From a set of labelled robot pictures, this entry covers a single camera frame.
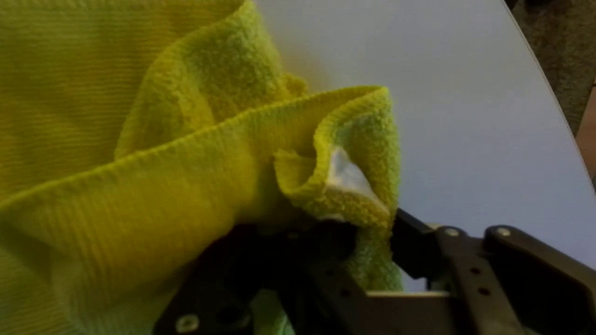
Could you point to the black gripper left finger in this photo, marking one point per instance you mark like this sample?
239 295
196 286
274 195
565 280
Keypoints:
298 292

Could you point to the yellow-green microfibre cloth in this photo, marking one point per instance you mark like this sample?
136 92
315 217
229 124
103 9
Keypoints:
155 156

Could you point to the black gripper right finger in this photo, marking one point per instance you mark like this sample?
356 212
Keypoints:
496 280

